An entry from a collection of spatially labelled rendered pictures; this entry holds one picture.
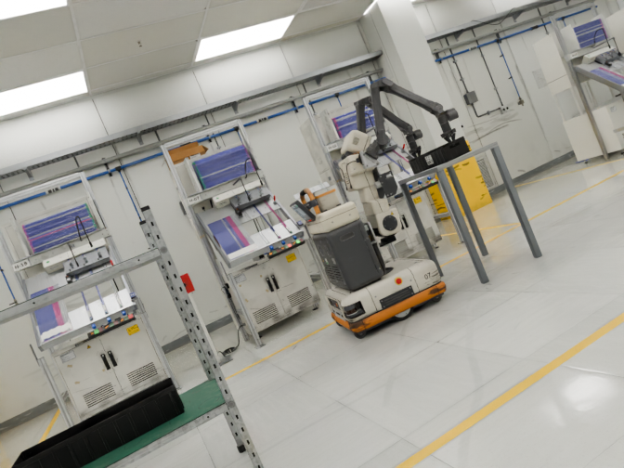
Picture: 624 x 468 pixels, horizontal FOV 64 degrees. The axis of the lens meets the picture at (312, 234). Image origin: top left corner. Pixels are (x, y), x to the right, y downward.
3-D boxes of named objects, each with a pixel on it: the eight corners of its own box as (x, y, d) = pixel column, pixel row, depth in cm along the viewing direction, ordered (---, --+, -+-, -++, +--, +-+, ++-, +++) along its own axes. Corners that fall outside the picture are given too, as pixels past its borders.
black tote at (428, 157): (413, 175, 377) (408, 161, 377) (433, 165, 380) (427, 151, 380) (448, 162, 321) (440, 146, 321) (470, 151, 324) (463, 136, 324)
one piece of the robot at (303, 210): (321, 226, 316) (295, 201, 314) (311, 228, 351) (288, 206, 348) (333, 213, 318) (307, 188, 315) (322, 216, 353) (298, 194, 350)
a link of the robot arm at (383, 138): (366, 85, 331) (368, 79, 321) (386, 83, 331) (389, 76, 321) (375, 150, 325) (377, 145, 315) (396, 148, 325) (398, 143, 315)
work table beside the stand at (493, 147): (484, 283, 317) (436, 166, 313) (436, 277, 385) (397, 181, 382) (542, 255, 324) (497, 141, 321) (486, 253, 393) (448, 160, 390)
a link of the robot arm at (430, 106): (378, 90, 331) (380, 83, 320) (383, 83, 332) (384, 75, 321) (437, 118, 328) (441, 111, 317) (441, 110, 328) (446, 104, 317)
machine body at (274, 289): (323, 306, 456) (296, 244, 453) (254, 341, 432) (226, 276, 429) (301, 304, 517) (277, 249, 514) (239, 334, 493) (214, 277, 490)
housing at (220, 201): (266, 195, 469) (265, 183, 460) (217, 214, 453) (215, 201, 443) (262, 190, 474) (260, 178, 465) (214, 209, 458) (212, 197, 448)
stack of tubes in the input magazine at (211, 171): (255, 170, 462) (244, 143, 460) (204, 189, 444) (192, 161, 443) (253, 173, 473) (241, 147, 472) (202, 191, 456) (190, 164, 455)
